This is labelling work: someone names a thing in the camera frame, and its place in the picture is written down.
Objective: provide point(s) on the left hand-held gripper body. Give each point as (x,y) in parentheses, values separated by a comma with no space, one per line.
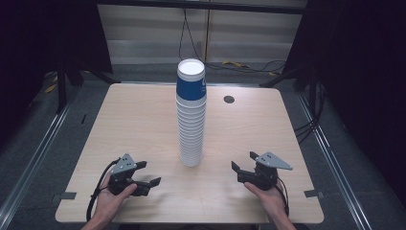
(124,166)

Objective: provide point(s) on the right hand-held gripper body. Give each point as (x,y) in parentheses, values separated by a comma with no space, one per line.
(271,161)

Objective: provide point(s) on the stack of paper cups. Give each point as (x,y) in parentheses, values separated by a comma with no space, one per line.
(191,134)

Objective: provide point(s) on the person's right hand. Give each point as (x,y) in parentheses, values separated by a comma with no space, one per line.
(273,201)

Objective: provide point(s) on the person's left hand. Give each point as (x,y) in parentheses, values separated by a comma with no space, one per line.
(107,202)

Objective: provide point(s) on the grey tape piece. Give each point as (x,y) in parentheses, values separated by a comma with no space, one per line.
(65,195)
(313,193)

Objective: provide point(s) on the round grey table grommet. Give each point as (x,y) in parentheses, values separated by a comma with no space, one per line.
(229,99)

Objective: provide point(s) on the yellow floor scrap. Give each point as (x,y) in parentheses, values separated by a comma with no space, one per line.
(234,64)
(273,73)
(50,88)

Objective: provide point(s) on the black metal stand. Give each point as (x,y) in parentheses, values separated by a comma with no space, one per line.
(61,89)
(306,80)

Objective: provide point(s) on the black curtain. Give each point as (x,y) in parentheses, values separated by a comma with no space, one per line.
(38,38)
(360,64)

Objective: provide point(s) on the black overhead bar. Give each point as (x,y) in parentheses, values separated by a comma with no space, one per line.
(204,6)

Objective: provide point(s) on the metal floor rail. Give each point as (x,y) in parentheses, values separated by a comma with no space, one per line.
(38,150)
(332,156)

